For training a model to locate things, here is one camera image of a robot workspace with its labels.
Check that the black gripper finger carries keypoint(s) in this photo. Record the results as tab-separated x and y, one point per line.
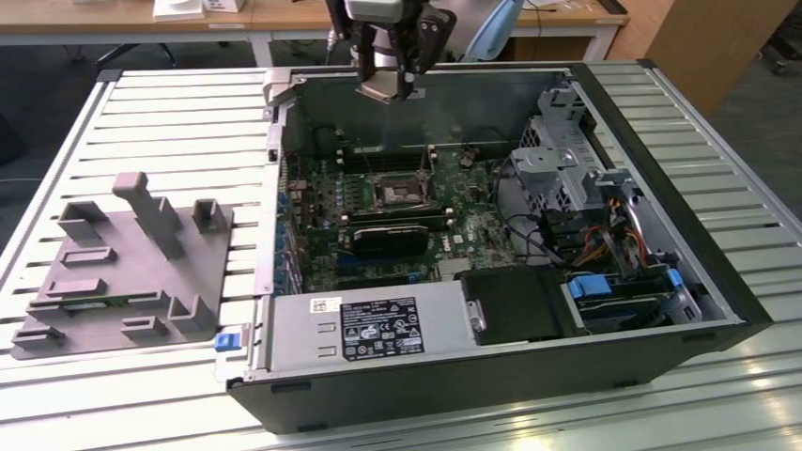
367	56
435	37

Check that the silver CPU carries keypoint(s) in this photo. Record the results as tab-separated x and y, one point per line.
379	87

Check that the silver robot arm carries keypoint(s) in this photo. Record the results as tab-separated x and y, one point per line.
491	33

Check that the CPU socket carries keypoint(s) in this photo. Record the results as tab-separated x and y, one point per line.
398	195

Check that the white case label sticker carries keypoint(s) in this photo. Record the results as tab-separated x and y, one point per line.
422	94

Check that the white printed box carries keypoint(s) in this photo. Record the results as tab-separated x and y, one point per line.
224	5

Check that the coin cell battery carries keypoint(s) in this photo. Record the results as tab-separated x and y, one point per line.
467	160

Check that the silver drive cage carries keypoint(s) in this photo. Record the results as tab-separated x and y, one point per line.
542	162

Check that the white cardboard box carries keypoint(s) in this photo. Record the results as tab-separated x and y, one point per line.
179	11

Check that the green RAM stick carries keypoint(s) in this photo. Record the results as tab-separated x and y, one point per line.
84	307
395	218

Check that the green motherboard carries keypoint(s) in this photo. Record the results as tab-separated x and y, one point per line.
476	221

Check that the wooden cabinet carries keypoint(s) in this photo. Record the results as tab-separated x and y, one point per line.
688	42

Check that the wooden desk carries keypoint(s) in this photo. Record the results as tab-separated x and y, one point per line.
81	26

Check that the silver chipset heatsink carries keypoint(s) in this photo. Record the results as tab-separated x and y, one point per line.
452	269

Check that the black chair base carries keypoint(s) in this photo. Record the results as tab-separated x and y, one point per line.
790	51

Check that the black fan shroud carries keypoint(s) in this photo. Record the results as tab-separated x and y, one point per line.
514	305

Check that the black power supply label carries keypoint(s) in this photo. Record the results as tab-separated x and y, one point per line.
379	329

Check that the hard disk in blue carrier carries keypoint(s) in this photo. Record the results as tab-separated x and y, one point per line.
588	285

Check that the silver power supply unit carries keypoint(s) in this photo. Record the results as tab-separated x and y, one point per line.
300	329

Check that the grey parts rack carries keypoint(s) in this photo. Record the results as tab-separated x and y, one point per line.
144	282

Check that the blue plastic clip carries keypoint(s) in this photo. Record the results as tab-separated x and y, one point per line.
674	277

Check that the blue case latch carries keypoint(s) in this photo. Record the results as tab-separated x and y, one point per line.
227	343

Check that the black PC case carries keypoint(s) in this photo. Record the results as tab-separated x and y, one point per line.
438	390

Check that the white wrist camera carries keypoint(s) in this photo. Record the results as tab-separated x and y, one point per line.
376	9

